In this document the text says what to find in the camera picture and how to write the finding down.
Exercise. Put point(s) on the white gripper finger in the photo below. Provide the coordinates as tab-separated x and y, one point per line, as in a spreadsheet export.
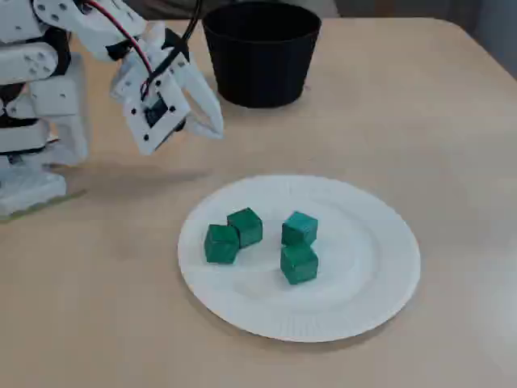
202	128
208	101

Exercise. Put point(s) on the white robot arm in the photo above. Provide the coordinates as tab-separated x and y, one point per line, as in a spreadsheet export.
40	60

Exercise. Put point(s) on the white paper plate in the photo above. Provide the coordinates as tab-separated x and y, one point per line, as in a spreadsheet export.
343	283

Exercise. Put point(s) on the black plastic bucket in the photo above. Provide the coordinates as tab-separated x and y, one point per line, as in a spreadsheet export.
262	60

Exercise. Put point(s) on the green block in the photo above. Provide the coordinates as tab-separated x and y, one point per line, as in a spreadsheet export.
221	246
299	264
247	226
299	228

